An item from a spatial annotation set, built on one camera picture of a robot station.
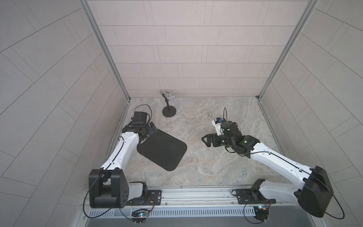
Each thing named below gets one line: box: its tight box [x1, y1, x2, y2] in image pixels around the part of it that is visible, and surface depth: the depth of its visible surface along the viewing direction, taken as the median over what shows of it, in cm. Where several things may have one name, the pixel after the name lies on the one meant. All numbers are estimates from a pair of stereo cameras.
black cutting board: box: [136, 129, 188, 172], surface depth 91 cm
